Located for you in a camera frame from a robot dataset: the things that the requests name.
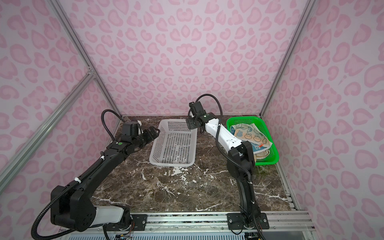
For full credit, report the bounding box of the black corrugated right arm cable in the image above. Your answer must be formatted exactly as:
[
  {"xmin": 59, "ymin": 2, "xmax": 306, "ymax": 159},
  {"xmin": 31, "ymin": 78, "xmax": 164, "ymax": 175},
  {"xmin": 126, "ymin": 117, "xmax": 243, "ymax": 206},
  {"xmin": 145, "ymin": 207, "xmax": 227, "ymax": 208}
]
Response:
[{"xmin": 188, "ymin": 93, "xmax": 266, "ymax": 240}]

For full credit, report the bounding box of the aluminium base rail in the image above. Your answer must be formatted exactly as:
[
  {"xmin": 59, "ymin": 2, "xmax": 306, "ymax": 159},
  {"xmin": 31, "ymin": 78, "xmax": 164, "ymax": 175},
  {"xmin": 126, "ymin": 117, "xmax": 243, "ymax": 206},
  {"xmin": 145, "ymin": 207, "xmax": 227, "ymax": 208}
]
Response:
[{"xmin": 58, "ymin": 209, "xmax": 317, "ymax": 240}]

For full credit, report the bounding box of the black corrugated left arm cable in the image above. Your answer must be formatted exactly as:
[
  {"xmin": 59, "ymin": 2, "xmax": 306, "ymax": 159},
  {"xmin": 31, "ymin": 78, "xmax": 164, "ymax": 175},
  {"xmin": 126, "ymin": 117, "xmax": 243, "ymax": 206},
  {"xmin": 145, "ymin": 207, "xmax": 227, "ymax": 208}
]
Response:
[{"xmin": 30, "ymin": 108, "xmax": 127, "ymax": 240}]

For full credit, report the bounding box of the brown pattern towel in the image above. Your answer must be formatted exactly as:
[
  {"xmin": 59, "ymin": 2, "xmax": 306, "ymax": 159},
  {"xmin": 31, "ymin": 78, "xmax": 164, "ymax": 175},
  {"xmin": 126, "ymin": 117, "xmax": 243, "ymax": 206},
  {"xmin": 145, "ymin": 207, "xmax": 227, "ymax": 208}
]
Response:
[{"xmin": 254, "ymin": 150, "xmax": 270, "ymax": 161}]

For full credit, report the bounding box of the aluminium frame corner post left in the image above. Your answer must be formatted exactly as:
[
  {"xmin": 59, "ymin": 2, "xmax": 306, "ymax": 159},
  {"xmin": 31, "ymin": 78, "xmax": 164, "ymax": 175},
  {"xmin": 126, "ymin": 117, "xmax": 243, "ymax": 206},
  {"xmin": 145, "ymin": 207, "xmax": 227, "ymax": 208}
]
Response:
[{"xmin": 47, "ymin": 0, "xmax": 121, "ymax": 115}]

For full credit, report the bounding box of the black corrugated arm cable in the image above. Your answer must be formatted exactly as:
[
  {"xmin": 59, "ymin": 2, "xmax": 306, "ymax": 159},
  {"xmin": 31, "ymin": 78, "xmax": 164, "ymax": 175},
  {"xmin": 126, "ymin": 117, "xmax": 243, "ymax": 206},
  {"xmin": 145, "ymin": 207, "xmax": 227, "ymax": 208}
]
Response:
[
  {"xmin": 188, "ymin": 93, "xmax": 266, "ymax": 240},
  {"xmin": 30, "ymin": 108, "xmax": 127, "ymax": 240}
]

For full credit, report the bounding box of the aluminium diagonal frame bar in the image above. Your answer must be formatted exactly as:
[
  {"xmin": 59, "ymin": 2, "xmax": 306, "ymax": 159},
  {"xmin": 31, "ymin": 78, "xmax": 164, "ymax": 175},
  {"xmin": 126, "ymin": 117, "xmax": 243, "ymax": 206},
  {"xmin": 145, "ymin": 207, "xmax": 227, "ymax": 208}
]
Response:
[{"xmin": 1, "ymin": 71, "xmax": 94, "ymax": 193}]

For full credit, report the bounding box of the green plastic basket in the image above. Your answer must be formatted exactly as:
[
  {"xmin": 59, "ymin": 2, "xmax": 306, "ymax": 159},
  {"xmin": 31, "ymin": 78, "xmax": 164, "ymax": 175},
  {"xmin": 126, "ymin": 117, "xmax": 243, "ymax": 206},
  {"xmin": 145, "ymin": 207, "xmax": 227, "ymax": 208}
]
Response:
[{"xmin": 227, "ymin": 116, "xmax": 280, "ymax": 166}]

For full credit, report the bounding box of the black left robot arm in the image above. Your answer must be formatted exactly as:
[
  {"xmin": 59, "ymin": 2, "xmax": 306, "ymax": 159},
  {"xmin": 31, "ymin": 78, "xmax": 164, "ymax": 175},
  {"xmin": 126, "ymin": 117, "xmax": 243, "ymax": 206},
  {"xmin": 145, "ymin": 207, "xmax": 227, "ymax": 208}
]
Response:
[{"xmin": 50, "ymin": 122, "xmax": 161, "ymax": 232}]

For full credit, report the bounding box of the blue bunny pattern towel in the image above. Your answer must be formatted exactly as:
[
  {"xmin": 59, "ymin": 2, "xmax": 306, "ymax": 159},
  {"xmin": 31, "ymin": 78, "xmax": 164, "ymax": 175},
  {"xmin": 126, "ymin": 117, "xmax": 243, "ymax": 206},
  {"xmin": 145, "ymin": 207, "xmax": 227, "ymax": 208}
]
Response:
[{"xmin": 230, "ymin": 124, "xmax": 273, "ymax": 154}]

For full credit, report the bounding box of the aluminium frame corner post right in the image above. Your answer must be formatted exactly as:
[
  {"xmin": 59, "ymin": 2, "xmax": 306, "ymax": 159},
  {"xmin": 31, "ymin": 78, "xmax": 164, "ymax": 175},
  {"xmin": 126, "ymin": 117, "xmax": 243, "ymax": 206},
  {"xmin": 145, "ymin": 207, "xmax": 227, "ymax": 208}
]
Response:
[{"xmin": 259, "ymin": 0, "xmax": 319, "ymax": 119}]

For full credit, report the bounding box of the aluminium frame corner post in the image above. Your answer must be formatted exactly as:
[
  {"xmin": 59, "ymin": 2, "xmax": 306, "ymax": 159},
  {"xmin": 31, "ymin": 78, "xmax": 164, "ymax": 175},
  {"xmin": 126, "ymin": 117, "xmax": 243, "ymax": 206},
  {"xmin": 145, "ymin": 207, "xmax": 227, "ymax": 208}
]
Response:
[
  {"xmin": 259, "ymin": 0, "xmax": 319, "ymax": 119},
  {"xmin": 47, "ymin": 0, "xmax": 121, "ymax": 115}
]

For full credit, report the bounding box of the white plastic basket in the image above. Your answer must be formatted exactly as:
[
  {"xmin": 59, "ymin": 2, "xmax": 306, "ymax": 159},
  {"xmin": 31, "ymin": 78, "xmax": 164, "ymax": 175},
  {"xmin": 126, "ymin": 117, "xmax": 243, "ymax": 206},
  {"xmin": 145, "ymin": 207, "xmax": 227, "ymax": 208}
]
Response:
[{"xmin": 149, "ymin": 119, "xmax": 198, "ymax": 168}]

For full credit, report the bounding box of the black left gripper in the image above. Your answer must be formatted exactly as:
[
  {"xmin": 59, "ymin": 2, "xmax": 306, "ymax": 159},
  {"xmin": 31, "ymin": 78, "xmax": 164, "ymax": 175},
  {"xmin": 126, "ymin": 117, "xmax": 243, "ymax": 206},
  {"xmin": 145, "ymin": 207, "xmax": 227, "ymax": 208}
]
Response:
[{"xmin": 132, "ymin": 125, "xmax": 160, "ymax": 149}]

